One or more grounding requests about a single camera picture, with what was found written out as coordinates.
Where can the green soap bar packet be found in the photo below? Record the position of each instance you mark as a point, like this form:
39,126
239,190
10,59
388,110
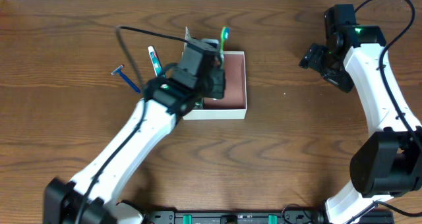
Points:
199,104

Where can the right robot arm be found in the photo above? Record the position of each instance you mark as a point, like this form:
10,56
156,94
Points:
388,164

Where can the teal toothpaste tube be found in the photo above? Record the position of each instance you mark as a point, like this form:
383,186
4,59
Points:
158,69

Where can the green white toothbrush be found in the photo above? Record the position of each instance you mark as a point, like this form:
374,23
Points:
223,38

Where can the blue disposable razor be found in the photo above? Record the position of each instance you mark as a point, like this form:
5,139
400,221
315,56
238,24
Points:
118,71

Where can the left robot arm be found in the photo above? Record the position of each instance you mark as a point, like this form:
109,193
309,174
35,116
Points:
91,196

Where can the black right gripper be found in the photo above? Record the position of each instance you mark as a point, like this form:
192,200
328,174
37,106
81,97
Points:
316,57

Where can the white box with pink inside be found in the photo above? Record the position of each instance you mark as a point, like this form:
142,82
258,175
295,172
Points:
234,104

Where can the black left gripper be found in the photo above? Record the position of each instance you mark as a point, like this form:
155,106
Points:
215,82

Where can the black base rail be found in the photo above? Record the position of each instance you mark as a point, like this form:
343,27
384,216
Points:
292,214

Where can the white lotion tube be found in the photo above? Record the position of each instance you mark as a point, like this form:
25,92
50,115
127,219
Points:
188,37

